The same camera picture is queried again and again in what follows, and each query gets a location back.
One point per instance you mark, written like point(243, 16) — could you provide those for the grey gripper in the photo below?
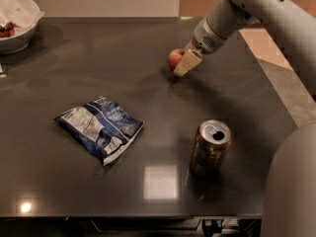
point(204, 39)

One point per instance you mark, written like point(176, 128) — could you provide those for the red apple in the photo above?
point(174, 58)

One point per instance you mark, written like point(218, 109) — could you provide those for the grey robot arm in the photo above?
point(290, 199)

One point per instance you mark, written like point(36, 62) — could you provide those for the brown soda can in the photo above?
point(212, 141)

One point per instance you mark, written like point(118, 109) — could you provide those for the blue chip bag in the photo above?
point(103, 127)

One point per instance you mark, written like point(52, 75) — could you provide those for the white bowl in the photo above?
point(18, 41)

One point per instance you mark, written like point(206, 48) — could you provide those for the white napkin in bowl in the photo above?
point(24, 13)

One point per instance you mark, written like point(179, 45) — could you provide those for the red strawberries in bowl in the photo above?
point(8, 30)

